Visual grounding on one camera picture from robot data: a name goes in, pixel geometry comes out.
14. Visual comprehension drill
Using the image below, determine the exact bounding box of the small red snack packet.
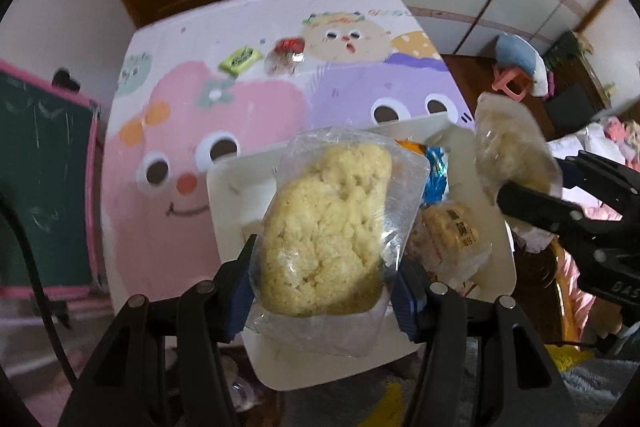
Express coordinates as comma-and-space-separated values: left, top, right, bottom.
264, 36, 307, 75

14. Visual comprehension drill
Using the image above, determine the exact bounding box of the blue white candy packet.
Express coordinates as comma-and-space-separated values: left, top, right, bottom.
420, 146, 448, 205

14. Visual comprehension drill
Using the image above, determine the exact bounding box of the pink blanket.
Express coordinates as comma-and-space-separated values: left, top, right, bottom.
547, 207, 640, 343

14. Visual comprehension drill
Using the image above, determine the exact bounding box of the pink plastic stool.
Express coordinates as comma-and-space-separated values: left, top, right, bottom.
491, 64, 532, 102

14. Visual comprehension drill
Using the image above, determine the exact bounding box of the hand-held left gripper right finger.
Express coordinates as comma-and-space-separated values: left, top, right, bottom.
394, 263, 586, 427

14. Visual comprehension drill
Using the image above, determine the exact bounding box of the white plastic tray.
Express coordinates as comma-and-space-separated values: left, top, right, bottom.
206, 113, 518, 392

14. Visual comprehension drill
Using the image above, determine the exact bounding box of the clear rice cracker packet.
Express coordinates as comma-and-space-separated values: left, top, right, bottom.
245, 127, 432, 358
472, 93, 563, 253

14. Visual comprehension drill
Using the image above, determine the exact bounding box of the brown biscuit packet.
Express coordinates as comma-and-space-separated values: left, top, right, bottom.
405, 201, 493, 293

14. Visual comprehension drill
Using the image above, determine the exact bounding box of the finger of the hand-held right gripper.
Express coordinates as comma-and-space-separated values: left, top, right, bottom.
555, 151, 640, 212
497, 183, 601, 253

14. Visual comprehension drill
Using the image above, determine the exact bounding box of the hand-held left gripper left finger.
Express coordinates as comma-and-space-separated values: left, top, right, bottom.
57, 233, 258, 427

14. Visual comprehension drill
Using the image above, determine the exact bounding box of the cartoon printed tablecloth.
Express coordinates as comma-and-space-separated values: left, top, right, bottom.
100, 0, 476, 308

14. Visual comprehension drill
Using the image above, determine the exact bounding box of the small green candy packet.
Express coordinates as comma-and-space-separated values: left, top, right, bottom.
219, 46, 263, 75

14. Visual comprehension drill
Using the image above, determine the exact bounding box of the small pink stool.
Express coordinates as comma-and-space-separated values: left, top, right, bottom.
496, 33, 551, 96

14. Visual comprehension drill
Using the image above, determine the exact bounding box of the orange red snack packet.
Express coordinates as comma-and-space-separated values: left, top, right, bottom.
395, 138, 426, 158

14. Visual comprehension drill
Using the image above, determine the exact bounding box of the black bag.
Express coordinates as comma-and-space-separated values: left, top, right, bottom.
542, 84, 608, 135

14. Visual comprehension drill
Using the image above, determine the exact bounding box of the grey fluffy rug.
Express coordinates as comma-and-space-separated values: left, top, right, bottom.
545, 342, 626, 427

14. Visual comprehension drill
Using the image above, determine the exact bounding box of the black cable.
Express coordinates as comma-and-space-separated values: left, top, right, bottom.
0, 192, 81, 383

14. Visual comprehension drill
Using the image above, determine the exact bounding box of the pink framed chalkboard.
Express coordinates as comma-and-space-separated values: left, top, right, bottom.
0, 59, 103, 300

